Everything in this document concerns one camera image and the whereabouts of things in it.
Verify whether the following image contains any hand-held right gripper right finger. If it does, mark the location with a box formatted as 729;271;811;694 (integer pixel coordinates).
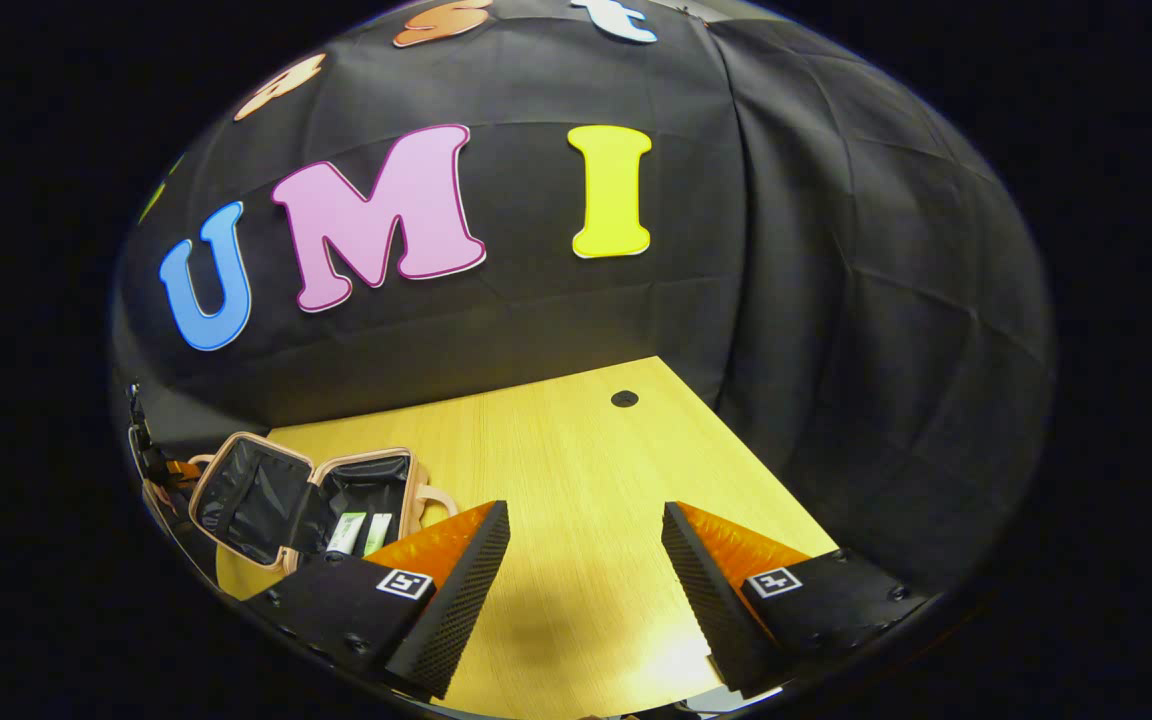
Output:
660;500;934;699

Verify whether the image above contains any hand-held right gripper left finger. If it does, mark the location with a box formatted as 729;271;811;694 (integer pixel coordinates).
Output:
242;500;512;701

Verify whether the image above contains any pink suitcase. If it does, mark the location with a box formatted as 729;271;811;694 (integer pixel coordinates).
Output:
186;430;459;578

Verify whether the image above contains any black backdrop cloth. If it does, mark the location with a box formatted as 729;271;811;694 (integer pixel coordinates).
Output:
111;0;1055;601

